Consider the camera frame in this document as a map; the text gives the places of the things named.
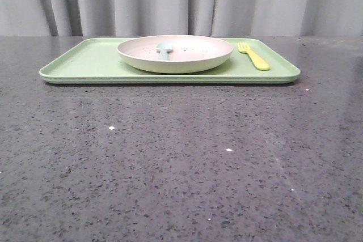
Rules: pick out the white round plate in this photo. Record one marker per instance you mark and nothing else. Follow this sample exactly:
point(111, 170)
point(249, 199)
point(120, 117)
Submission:
point(190, 53)

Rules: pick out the yellow plastic fork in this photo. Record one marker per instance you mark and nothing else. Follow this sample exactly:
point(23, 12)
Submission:
point(256, 60)

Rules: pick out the light blue plastic spoon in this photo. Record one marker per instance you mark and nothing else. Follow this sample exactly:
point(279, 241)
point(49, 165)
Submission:
point(164, 49)

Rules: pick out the light green plastic tray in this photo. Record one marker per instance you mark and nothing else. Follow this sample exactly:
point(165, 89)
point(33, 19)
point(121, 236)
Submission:
point(98, 61)

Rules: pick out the grey pleated curtain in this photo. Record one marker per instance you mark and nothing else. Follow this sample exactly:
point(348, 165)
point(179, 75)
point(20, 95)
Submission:
point(218, 18)

